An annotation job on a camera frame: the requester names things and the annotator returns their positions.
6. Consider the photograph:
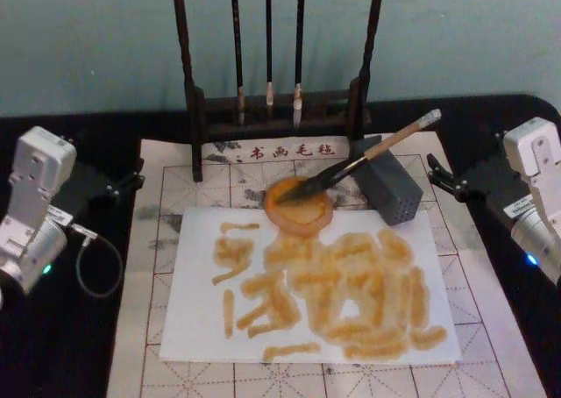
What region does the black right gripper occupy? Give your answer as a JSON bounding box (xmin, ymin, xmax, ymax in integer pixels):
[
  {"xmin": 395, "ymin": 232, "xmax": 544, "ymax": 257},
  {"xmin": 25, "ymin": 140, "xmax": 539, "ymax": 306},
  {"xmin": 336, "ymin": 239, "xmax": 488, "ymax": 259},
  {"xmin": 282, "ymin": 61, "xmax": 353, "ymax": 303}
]
[{"xmin": 426, "ymin": 152, "xmax": 532, "ymax": 229}]

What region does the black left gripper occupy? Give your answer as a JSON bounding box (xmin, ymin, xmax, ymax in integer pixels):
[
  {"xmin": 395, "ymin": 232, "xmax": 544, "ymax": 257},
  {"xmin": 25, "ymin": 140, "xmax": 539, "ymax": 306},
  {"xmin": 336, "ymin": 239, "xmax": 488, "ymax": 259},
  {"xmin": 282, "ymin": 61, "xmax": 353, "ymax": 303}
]
[{"xmin": 48, "ymin": 156, "xmax": 146, "ymax": 224}]

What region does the grey perforated block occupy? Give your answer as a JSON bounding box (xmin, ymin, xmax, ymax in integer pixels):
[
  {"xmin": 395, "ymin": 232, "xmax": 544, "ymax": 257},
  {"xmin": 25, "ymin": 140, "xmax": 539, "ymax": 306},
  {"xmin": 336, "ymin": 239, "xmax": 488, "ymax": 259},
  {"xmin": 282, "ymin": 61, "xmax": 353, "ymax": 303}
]
[{"xmin": 350, "ymin": 135, "xmax": 424, "ymax": 227}]

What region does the dark wooden brush rack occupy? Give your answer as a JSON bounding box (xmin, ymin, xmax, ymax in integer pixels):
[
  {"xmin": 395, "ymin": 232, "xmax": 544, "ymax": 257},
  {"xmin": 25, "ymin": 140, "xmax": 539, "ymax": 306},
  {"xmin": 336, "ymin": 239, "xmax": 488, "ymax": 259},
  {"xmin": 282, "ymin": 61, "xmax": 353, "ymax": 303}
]
[{"xmin": 170, "ymin": 0, "xmax": 387, "ymax": 183}]

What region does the round orange ink dish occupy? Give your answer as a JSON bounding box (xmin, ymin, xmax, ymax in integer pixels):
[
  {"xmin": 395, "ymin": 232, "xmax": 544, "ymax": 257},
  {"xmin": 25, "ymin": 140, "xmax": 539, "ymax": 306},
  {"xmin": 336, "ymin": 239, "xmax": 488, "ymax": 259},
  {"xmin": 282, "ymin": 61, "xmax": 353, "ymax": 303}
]
[{"xmin": 263, "ymin": 176, "xmax": 333, "ymax": 237}]

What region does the white paper with orange strokes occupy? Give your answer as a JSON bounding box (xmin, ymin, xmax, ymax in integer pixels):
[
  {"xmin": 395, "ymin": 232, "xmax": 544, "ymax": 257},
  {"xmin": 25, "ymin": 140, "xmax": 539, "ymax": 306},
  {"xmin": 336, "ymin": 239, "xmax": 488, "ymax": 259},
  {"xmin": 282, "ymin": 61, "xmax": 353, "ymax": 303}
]
[{"xmin": 160, "ymin": 207, "xmax": 463, "ymax": 365}]

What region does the grid-printed felt calligraphy mat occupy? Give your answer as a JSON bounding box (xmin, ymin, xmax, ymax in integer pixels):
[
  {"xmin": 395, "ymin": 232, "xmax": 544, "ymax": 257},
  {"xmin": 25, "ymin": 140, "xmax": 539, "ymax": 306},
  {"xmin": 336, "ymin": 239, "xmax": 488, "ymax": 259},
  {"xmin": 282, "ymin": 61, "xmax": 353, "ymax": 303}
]
[{"xmin": 106, "ymin": 132, "xmax": 549, "ymax": 398}]

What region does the black table cloth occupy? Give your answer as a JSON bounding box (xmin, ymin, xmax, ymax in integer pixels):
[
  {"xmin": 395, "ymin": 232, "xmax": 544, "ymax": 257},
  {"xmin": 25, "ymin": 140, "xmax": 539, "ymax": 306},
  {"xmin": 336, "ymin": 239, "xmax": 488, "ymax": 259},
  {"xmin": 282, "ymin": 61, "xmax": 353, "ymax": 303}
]
[{"xmin": 0, "ymin": 93, "xmax": 561, "ymax": 398}]

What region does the large brush with bamboo handle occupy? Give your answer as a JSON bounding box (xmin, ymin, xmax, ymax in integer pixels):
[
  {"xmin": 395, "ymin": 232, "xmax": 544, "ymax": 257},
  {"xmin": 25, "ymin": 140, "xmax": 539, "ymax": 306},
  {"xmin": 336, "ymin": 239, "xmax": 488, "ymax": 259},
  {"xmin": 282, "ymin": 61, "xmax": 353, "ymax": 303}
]
[{"xmin": 274, "ymin": 108, "xmax": 442, "ymax": 204}]

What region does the thin dark cable silver plug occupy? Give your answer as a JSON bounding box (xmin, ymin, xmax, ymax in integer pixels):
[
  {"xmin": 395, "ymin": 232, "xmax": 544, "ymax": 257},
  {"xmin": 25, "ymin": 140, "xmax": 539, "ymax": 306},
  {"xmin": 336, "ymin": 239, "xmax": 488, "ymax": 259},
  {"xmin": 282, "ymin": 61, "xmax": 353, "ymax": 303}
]
[{"xmin": 68, "ymin": 222, "xmax": 124, "ymax": 299}]

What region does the hanging black-handled brush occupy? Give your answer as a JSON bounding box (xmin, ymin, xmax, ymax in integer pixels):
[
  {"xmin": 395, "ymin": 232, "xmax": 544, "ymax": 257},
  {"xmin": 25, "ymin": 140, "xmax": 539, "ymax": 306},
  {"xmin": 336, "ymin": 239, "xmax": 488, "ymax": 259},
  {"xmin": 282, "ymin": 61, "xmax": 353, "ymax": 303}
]
[
  {"xmin": 292, "ymin": 0, "xmax": 307, "ymax": 128},
  {"xmin": 264, "ymin": 0, "xmax": 275, "ymax": 115},
  {"xmin": 229, "ymin": 0, "xmax": 247, "ymax": 126}
]

